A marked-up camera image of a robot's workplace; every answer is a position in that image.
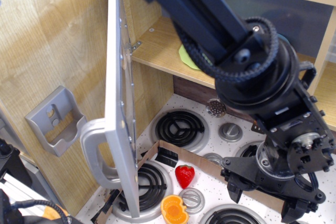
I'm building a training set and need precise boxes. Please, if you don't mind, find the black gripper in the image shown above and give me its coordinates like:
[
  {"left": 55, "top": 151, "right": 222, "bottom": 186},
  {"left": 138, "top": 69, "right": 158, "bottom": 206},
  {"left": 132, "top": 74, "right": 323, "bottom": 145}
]
[{"left": 222, "top": 144, "right": 326, "bottom": 223}]

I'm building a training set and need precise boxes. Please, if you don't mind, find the grey toy microwave door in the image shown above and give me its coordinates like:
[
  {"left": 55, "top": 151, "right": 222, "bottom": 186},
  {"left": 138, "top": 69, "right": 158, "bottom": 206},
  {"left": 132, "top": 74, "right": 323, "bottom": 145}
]
[{"left": 80, "top": 0, "right": 140, "bottom": 218}]

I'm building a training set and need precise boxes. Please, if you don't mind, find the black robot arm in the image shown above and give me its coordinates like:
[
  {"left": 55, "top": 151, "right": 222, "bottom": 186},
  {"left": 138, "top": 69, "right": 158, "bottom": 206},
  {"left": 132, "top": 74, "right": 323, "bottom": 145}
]
[{"left": 146, "top": 0, "right": 335, "bottom": 223}]

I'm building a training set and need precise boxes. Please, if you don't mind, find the front right stove burner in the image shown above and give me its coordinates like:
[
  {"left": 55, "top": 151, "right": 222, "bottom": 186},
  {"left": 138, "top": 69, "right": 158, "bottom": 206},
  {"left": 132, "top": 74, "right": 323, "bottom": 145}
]
[{"left": 199, "top": 204, "right": 266, "bottom": 224}]

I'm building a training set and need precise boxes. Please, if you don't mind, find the stove burner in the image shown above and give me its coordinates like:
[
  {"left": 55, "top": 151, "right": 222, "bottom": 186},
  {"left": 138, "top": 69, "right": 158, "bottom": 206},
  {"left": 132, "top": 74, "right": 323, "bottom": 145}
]
[
  {"left": 199, "top": 204, "right": 266, "bottom": 224},
  {"left": 150, "top": 109, "right": 209, "bottom": 153},
  {"left": 235, "top": 141, "right": 263, "bottom": 157},
  {"left": 112, "top": 161, "right": 173, "bottom": 223}
]

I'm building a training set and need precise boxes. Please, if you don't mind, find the back right stove burner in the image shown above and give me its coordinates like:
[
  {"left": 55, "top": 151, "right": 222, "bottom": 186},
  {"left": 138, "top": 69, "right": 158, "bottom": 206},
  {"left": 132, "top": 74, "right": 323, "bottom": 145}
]
[{"left": 235, "top": 141, "right": 263, "bottom": 157}]

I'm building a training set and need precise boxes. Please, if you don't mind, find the grey middle stove knob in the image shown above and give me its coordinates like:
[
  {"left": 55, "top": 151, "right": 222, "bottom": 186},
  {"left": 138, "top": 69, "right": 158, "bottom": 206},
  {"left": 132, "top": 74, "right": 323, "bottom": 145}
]
[{"left": 203, "top": 153, "right": 223, "bottom": 168}]

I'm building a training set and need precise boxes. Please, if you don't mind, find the grey stove knob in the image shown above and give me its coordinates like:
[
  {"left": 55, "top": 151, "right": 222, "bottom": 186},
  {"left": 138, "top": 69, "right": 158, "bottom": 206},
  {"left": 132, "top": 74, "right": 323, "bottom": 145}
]
[
  {"left": 218, "top": 123, "right": 243, "bottom": 143},
  {"left": 179, "top": 188, "right": 205, "bottom": 215},
  {"left": 203, "top": 153, "right": 223, "bottom": 168}
]

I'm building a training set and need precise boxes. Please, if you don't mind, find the orange toy spatula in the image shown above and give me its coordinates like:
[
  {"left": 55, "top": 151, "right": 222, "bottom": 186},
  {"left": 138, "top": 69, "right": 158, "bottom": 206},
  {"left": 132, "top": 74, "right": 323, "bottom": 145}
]
[{"left": 251, "top": 121, "right": 264, "bottom": 134}]

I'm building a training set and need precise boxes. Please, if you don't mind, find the grey front stove knob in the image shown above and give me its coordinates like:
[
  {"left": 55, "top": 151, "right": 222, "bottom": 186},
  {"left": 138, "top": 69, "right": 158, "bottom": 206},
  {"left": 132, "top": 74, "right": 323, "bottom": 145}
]
[{"left": 179, "top": 188, "right": 205, "bottom": 215}]

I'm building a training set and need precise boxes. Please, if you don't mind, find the grey back stove knob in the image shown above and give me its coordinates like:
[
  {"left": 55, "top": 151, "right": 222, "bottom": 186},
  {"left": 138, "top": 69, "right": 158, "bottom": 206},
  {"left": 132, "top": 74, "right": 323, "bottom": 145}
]
[{"left": 218, "top": 123, "right": 243, "bottom": 143}]

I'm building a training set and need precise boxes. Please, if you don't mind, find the red toy strawberry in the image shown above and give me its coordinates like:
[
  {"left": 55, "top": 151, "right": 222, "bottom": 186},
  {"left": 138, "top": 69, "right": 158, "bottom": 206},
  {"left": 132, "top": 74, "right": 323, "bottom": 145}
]
[{"left": 175, "top": 165, "right": 195, "bottom": 189}]

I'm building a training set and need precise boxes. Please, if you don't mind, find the orange toy fruit half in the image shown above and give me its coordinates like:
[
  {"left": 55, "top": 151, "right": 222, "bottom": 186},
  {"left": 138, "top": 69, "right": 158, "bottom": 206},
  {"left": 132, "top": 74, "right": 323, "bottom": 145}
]
[{"left": 161, "top": 195, "right": 189, "bottom": 224}]

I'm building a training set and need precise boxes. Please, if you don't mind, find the back left stove burner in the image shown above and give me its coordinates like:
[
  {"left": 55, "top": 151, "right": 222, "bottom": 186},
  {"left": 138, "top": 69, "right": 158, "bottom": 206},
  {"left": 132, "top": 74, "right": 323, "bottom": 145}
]
[{"left": 150, "top": 109, "right": 209, "bottom": 153}]

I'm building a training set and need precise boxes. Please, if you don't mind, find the silver toy skimmer spoon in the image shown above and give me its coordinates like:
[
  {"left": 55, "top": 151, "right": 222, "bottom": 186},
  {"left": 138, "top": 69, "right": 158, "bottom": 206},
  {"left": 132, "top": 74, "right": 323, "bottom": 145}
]
[{"left": 206, "top": 99, "right": 227, "bottom": 118}]

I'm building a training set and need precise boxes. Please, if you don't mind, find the front left stove burner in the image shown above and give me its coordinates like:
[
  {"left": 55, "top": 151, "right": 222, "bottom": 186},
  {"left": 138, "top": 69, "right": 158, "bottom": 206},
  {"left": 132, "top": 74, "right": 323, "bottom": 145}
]
[{"left": 112, "top": 161, "right": 173, "bottom": 223}]

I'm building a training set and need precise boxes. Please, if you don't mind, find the brown cardboard barrier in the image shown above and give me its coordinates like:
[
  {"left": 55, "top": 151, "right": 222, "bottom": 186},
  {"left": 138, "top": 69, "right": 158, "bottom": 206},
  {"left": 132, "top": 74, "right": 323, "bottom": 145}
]
[{"left": 92, "top": 140, "right": 286, "bottom": 224}]

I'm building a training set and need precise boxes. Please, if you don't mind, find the green toy plate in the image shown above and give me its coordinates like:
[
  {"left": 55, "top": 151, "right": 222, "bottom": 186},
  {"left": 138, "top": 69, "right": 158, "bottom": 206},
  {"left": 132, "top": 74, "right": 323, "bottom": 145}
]
[{"left": 179, "top": 44, "right": 200, "bottom": 71}]

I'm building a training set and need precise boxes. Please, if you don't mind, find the black equipment on left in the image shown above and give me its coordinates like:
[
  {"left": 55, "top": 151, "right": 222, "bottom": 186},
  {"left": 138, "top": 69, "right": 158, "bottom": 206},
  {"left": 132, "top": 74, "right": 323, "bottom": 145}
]
[{"left": 1, "top": 139, "right": 33, "bottom": 188}]

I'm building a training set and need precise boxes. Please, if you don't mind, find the grey wall phone holder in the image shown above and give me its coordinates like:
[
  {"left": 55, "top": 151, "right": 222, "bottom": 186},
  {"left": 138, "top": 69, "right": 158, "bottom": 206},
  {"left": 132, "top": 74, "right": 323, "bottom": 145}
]
[{"left": 25, "top": 86, "right": 87, "bottom": 157}]

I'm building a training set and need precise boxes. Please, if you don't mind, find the black braided cable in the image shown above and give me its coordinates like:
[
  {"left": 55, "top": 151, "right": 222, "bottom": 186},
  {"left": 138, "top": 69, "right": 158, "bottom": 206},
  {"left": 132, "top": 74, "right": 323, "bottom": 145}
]
[{"left": 10, "top": 199, "right": 73, "bottom": 224}]

